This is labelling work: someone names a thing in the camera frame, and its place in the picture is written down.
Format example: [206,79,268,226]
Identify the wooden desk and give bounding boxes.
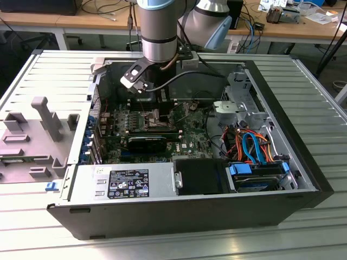
[0,0,347,55]

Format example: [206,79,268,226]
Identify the white paper sheet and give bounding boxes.
[305,9,339,25]

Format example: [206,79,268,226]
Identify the black monitor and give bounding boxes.
[0,0,82,16]

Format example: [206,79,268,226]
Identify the silver power supply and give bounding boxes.
[61,161,175,200]

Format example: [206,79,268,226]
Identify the green motherboard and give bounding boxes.
[100,97,227,164]

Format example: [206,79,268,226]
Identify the silver hard disk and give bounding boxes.
[233,174,282,193]

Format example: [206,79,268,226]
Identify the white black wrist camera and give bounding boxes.
[120,58,152,94]

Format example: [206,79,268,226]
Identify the blue disk carrier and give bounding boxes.
[228,161,290,193]

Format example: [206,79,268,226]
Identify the CPU socket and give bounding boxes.
[140,108,176,130]

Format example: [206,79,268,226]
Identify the black box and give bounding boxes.
[227,0,244,30]

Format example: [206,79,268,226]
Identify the metal locking lever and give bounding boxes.
[136,93,146,115]
[173,113,191,126]

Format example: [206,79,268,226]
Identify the grey parts rack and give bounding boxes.
[0,96,81,185]

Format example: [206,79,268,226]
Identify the black graphics card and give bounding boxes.
[126,135,168,153]

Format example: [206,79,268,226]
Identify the black PC case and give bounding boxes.
[46,50,335,241]

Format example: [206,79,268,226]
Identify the orange wire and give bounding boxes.
[224,129,275,163]

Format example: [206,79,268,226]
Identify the metal heat sink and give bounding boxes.
[266,4,285,24]

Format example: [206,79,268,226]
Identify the metal drive cage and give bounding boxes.
[213,70,273,129]

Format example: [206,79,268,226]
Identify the blue wire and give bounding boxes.
[242,132,268,166]

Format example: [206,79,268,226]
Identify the black camera cable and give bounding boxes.
[145,70,227,93]

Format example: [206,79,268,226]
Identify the grey blue box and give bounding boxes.
[281,6,301,24]

